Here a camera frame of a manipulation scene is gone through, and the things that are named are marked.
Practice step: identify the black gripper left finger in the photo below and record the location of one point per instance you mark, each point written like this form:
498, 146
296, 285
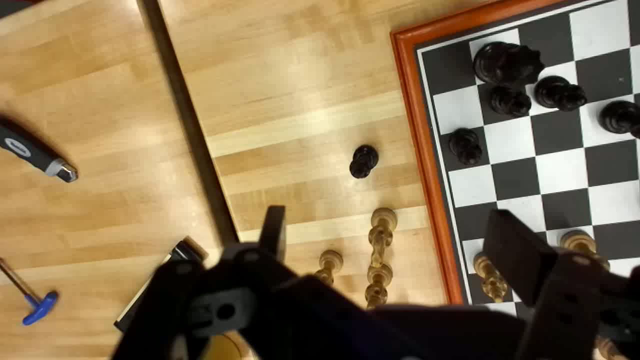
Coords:
274, 232

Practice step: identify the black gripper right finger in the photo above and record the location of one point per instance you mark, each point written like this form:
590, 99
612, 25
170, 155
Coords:
520, 257

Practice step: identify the large black chess piece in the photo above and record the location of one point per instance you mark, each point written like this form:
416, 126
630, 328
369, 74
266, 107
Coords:
507, 62

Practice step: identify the beige chess pawn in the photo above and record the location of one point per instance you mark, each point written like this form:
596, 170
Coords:
491, 277
376, 287
328, 264
382, 232

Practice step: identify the black rectangular device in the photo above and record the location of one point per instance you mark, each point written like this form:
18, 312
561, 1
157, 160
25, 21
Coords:
188, 249

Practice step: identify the black chess pawn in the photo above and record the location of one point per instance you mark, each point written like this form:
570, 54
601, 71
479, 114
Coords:
362, 160

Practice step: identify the yellow cup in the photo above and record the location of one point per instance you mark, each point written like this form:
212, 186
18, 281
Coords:
223, 346

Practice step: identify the chessboard with red wooden frame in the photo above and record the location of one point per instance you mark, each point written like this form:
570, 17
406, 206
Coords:
567, 166

